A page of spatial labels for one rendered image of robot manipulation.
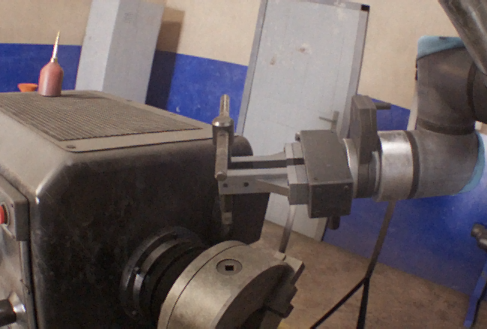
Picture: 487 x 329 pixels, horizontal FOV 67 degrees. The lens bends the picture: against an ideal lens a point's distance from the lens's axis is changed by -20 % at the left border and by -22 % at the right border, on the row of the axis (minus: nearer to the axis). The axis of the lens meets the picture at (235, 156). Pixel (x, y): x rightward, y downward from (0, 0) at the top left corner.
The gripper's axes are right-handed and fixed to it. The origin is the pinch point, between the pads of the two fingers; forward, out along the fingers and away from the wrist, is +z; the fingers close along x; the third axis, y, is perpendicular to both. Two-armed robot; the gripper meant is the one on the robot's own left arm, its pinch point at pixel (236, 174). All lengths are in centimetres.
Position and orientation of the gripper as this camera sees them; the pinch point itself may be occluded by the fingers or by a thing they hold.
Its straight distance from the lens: 54.8
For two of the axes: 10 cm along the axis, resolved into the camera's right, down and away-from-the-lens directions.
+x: 0.3, -4.9, 8.7
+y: 0.7, 8.7, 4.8
